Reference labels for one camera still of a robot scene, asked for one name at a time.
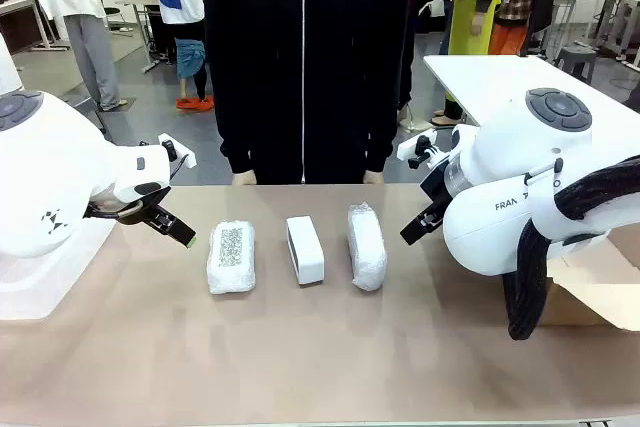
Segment person's left forearm black sleeve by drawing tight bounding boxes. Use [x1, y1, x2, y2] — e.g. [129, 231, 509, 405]
[363, 106, 399, 175]

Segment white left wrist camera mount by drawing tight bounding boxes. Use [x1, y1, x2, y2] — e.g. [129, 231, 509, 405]
[158, 133, 198, 170]

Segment person in black zip hoodie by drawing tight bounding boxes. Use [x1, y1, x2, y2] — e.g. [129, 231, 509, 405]
[202, 0, 416, 186]

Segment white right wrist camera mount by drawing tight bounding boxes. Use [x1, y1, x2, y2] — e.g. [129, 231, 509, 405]
[397, 130, 451, 171]

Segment person in white coat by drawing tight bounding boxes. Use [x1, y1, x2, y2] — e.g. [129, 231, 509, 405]
[24, 0, 125, 113]

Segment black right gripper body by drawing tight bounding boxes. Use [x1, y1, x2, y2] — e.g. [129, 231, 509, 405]
[419, 151, 456, 221]

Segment brown cardboard box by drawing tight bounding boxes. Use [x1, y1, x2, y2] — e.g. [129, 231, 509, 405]
[537, 236, 640, 332]

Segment clock with speckled label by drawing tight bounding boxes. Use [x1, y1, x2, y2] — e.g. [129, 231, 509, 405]
[206, 219, 258, 296]

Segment person in orange trousers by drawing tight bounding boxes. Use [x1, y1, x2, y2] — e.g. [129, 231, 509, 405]
[488, 0, 532, 56]

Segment black right arm cable sleeve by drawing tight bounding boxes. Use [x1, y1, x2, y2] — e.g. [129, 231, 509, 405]
[502, 155, 640, 341]

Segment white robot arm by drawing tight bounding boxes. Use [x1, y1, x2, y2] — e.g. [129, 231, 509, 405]
[0, 31, 174, 259]

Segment small desk with white legs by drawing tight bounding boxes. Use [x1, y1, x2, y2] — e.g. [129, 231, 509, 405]
[114, 0, 162, 74]

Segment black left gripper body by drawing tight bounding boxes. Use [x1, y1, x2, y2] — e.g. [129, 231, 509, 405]
[83, 185, 172, 227]

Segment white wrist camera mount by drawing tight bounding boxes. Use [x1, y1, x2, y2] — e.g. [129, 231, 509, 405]
[158, 133, 198, 170]
[397, 130, 451, 171]

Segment person with yellow apron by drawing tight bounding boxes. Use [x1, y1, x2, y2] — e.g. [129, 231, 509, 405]
[432, 0, 504, 127]

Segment white rectangular box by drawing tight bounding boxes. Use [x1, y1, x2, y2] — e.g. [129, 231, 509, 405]
[285, 215, 326, 287]

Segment person's right forearm black sleeve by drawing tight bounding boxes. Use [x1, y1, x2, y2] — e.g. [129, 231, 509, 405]
[218, 106, 255, 175]

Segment wooden desk with metal legs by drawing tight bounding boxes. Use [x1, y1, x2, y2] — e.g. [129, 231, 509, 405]
[0, 0, 71, 54]

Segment plain bubble-wrapped clock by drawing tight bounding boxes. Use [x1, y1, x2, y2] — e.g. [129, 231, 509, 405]
[347, 201, 389, 292]

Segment orange shoes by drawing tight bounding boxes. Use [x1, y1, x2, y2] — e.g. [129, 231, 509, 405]
[175, 94, 216, 112]

